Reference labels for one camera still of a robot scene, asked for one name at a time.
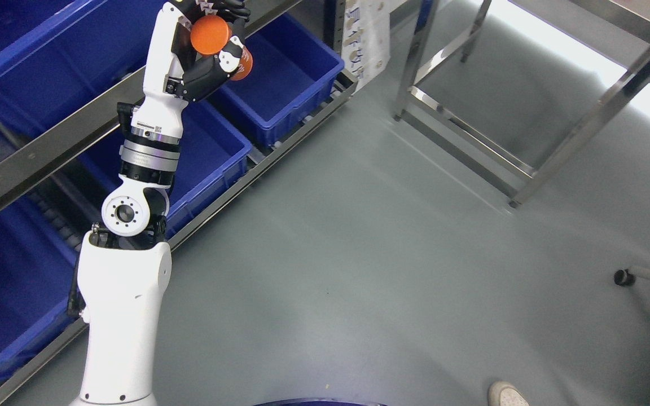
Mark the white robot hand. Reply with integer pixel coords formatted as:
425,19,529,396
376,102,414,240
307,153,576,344
131,1,251,142

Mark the orange cylindrical capacitor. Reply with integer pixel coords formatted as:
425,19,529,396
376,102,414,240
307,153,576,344
190,15,253,81

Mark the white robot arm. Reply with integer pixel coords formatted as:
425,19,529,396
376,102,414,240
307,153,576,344
68,1,251,405

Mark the blue bin lower centre-right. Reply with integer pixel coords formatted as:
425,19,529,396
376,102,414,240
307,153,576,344
208,14,345,147

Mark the blue bin lower middle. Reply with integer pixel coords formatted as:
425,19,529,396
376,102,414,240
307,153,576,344
77,100,253,237

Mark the paper label sheet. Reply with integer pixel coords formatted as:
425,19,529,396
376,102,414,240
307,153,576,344
341,1,390,91

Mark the blue shallow tray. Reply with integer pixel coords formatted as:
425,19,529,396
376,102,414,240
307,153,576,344
0,1,164,136

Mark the blue bin lower left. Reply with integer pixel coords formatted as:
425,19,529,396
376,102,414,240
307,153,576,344
0,152,86,395

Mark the white shoe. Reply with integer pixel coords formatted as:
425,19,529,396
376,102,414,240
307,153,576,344
487,381,529,406

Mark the black caster wheel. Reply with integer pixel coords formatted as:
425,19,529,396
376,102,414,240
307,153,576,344
613,269,635,287

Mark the stainless steel desk frame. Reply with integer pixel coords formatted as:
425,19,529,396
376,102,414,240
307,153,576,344
395,1,650,213

